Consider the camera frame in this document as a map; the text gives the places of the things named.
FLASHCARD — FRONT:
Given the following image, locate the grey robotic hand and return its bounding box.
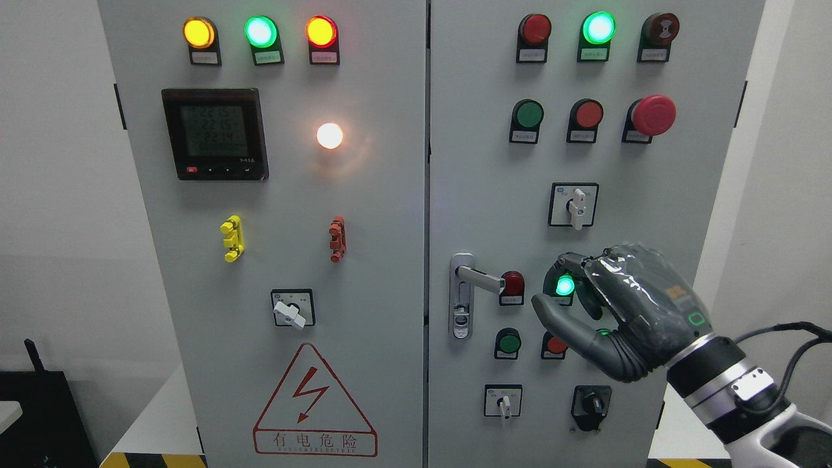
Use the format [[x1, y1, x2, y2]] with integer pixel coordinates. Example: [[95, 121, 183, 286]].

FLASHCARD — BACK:
[[532, 244, 715, 383]]

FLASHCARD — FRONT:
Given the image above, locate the silver door latch handle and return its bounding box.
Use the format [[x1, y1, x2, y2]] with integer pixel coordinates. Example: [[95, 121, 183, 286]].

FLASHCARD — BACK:
[[449, 252, 505, 340]]

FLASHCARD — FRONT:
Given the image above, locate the grey cabinet door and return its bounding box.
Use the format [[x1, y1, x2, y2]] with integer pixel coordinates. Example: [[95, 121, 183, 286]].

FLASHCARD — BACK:
[[426, 1, 764, 467], [99, 1, 427, 467]]

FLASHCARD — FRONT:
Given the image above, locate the green lit indicator middle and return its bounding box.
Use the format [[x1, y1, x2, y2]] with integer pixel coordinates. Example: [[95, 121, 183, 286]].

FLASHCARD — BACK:
[[552, 274, 576, 306]]

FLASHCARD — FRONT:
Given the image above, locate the red push button lower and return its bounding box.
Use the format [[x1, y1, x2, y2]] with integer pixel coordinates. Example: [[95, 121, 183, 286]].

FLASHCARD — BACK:
[[540, 331, 569, 359]]

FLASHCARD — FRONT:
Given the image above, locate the red push button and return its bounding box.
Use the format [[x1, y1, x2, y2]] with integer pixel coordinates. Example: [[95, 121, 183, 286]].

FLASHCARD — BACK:
[[565, 98, 604, 144], [540, 331, 569, 359]]

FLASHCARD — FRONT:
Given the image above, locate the dark red indicator middle left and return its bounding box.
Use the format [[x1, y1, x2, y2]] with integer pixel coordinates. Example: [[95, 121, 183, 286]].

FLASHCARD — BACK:
[[499, 270, 525, 306]]

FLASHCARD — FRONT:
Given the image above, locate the green push button lower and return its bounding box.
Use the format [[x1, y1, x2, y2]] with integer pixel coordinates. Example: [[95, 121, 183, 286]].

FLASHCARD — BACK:
[[493, 327, 523, 359]]

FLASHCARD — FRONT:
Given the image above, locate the green push button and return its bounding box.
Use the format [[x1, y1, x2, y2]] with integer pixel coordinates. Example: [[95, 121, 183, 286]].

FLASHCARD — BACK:
[[493, 327, 523, 359], [509, 99, 544, 144]]

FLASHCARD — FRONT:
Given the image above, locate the red emergency stop mushroom button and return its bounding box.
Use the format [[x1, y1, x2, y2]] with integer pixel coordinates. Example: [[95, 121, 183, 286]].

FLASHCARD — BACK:
[[621, 93, 677, 144]]

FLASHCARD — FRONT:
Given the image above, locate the red push button upper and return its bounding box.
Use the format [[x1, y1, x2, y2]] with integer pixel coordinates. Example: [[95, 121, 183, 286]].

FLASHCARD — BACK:
[[565, 98, 604, 144]]

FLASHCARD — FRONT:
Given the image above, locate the green push button upper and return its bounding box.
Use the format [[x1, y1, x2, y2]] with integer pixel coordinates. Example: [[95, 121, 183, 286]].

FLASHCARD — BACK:
[[509, 99, 544, 144]]

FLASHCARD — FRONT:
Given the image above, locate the dark red buzzer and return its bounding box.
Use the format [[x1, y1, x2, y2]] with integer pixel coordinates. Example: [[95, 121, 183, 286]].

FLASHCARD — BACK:
[[637, 12, 680, 63]]

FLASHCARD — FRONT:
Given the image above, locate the green lit indicator top right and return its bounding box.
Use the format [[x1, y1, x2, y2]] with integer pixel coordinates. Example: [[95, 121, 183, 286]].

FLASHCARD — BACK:
[[577, 10, 616, 62]]

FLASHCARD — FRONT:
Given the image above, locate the dark red indicator top row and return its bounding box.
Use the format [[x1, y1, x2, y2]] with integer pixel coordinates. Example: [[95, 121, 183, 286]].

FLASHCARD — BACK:
[[516, 13, 553, 63]]

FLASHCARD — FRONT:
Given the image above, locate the red terminal connector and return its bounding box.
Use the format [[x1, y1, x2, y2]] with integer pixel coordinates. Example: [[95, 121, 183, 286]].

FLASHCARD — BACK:
[[329, 216, 347, 263]]

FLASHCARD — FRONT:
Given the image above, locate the red electric hazard warning sticker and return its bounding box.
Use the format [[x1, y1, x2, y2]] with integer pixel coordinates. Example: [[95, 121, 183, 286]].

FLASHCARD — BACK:
[[252, 343, 378, 458]]

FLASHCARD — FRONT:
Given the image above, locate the white glowing indicator light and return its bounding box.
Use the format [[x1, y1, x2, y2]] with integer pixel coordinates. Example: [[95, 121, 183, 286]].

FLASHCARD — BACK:
[[316, 122, 344, 150]]

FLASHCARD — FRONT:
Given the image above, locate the yellow terminal connector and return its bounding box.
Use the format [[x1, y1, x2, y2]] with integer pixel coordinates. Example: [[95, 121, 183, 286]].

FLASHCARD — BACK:
[[220, 215, 246, 263]]

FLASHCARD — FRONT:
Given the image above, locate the red-orange indicator light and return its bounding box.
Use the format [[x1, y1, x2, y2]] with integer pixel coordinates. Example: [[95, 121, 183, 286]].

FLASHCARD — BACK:
[[305, 15, 341, 66]]

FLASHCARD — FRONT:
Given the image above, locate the black digital power meter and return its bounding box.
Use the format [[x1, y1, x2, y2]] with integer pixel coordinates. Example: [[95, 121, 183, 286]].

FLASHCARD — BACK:
[[161, 88, 268, 181]]

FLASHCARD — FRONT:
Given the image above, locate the green indicator light top left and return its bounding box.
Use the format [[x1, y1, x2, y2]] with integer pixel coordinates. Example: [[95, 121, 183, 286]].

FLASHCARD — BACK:
[[244, 15, 285, 66]]

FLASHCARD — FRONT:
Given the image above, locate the yellow indicator light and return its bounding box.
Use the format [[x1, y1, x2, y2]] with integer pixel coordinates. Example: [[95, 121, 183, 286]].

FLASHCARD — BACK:
[[182, 17, 221, 66]]

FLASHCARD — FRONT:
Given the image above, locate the black box with antenna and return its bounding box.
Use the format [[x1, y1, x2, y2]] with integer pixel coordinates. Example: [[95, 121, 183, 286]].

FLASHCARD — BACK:
[[1, 339, 99, 467]]

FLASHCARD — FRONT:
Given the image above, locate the black selector knob switch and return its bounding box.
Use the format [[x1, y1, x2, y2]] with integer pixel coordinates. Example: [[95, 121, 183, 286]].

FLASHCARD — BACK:
[[571, 385, 612, 432]]

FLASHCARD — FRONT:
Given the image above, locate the white rotary switch upper right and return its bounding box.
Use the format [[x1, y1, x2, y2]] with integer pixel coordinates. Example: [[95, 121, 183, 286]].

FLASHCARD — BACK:
[[549, 183, 600, 231]]

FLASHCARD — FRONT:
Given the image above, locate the white rotary switch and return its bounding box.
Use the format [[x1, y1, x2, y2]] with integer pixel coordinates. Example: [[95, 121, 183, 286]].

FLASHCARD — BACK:
[[482, 384, 523, 428], [549, 183, 600, 231]]

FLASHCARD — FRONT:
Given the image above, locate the white rotary switch lower right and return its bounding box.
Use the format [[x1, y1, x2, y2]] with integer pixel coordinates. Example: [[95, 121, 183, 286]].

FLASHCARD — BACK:
[[482, 384, 523, 428]]

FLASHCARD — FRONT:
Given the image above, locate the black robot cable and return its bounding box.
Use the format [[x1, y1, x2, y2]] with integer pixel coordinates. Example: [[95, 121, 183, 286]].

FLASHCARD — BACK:
[[733, 321, 832, 417]]

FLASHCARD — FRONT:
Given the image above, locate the white rotary switch left door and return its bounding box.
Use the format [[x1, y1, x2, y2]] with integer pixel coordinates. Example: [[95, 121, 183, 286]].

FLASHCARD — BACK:
[[270, 289, 316, 331]]

